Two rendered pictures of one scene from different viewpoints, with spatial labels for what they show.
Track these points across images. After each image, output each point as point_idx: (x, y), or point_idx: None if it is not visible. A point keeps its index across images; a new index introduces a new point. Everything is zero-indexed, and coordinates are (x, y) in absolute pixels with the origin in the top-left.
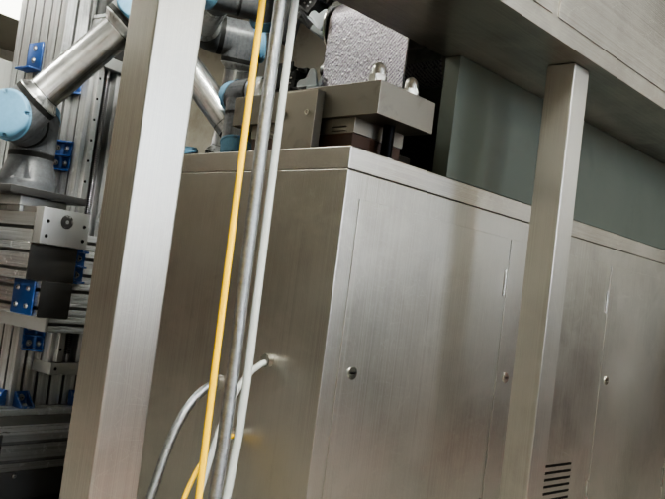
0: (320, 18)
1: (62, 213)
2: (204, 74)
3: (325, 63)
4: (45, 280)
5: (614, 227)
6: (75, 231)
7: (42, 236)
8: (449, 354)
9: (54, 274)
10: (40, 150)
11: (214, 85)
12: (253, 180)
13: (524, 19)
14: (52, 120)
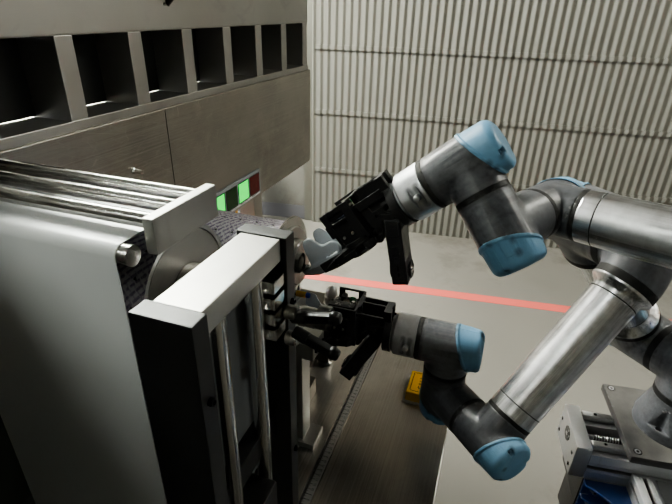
0: (326, 240)
1: (568, 422)
2: (551, 329)
3: (298, 289)
4: (566, 474)
5: None
6: (568, 448)
7: (558, 426)
8: None
9: (570, 478)
10: (655, 381)
11: (536, 347)
12: None
13: None
14: (670, 355)
